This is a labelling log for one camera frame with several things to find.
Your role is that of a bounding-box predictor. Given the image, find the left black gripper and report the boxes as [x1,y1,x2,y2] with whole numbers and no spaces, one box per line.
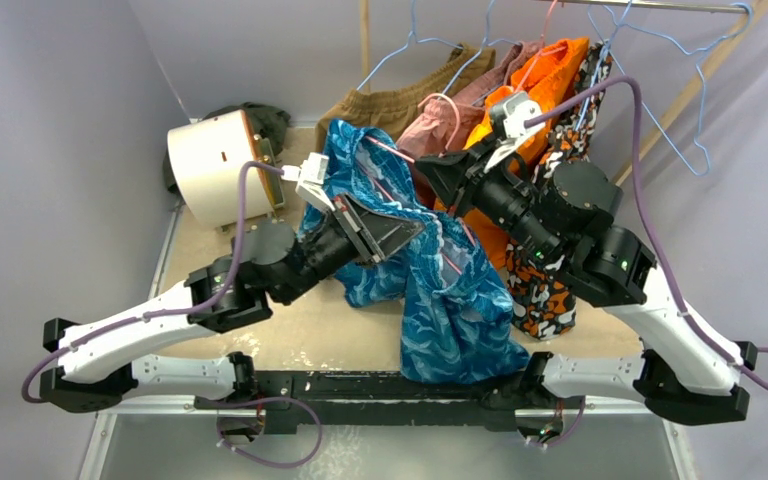
[277,191,425,305]

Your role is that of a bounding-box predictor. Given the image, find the pink wire hanger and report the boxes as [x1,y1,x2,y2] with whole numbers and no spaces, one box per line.
[357,92,478,276]
[503,0,565,96]

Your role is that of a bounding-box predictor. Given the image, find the blue patterned shorts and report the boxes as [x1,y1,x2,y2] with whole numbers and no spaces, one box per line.
[322,119,530,384]

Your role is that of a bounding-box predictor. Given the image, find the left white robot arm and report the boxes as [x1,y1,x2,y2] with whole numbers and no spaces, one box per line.
[33,194,424,413]

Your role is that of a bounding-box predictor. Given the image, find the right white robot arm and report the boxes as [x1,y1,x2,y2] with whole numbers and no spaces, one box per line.
[416,144,757,426]

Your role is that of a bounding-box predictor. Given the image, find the pink shorts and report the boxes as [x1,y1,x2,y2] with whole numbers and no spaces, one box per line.
[396,41,540,159]

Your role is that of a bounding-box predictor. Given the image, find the brown shorts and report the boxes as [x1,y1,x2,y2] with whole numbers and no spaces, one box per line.
[315,44,497,151]

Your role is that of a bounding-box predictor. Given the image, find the orange shorts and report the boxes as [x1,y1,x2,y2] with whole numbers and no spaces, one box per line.
[460,37,590,269]

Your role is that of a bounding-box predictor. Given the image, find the camouflage patterned shorts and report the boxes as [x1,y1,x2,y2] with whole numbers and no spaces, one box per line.
[505,42,613,341]

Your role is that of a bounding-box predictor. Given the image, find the dark green cloth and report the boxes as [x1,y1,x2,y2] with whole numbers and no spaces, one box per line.
[196,102,291,158]

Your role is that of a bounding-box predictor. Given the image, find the wooden rack pole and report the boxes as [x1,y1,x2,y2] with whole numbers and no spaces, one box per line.
[357,0,371,91]

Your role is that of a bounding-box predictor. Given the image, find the white cylindrical drum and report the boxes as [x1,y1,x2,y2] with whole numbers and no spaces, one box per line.
[167,110,278,229]

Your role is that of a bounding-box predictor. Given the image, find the metal hanging rod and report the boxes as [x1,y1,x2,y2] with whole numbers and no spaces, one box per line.
[562,0,752,15]

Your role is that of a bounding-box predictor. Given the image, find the wooden diagonal rack bar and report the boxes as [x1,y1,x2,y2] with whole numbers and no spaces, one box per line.
[640,1,768,158]

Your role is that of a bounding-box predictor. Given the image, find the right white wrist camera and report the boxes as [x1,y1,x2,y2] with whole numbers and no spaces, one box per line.
[483,91,545,173]

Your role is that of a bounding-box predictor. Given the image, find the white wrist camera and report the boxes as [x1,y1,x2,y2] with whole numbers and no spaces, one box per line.
[281,152,335,213]
[483,91,545,173]

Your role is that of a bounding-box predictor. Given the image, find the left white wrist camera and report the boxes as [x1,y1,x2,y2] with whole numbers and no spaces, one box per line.
[281,152,335,213]

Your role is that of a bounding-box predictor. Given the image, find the blue wire hanger left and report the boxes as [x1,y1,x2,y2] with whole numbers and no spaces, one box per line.
[359,0,463,93]

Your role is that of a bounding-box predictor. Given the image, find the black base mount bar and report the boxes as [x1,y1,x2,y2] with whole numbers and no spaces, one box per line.
[194,371,584,434]

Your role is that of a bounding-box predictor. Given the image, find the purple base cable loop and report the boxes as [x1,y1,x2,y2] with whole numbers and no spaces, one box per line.
[215,395,324,469]

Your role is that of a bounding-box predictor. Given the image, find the aluminium frame rail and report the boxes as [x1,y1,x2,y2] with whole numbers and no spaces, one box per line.
[79,205,697,480]

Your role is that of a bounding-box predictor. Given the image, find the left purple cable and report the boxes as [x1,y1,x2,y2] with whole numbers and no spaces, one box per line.
[21,160,287,404]

